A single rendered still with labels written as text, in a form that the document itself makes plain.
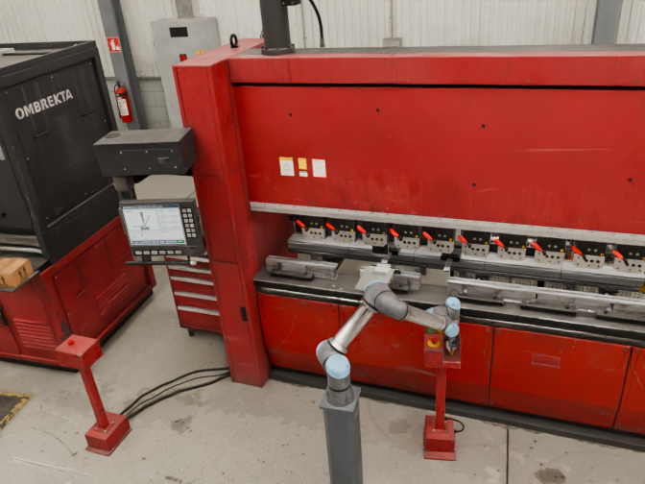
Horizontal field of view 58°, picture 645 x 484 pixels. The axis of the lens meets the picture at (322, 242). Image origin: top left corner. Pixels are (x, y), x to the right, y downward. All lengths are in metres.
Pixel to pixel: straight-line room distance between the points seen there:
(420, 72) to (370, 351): 1.83
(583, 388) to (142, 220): 2.77
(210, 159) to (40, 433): 2.28
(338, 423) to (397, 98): 1.72
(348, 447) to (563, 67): 2.16
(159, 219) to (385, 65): 1.54
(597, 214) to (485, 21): 4.29
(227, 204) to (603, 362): 2.36
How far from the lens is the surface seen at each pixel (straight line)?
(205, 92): 3.38
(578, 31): 7.31
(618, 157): 3.21
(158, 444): 4.18
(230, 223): 3.63
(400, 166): 3.30
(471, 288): 3.60
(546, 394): 3.86
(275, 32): 3.42
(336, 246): 3.99
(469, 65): 3.07
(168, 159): 3.34
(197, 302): 4.68
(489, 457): 3.89
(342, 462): 3.31
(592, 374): 3.75
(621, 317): 3.60
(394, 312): 2.85
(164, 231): 3.53
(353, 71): 3.20
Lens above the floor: 2.88
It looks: 28 degrees down
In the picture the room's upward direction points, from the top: 5 degrees counter-clockwise
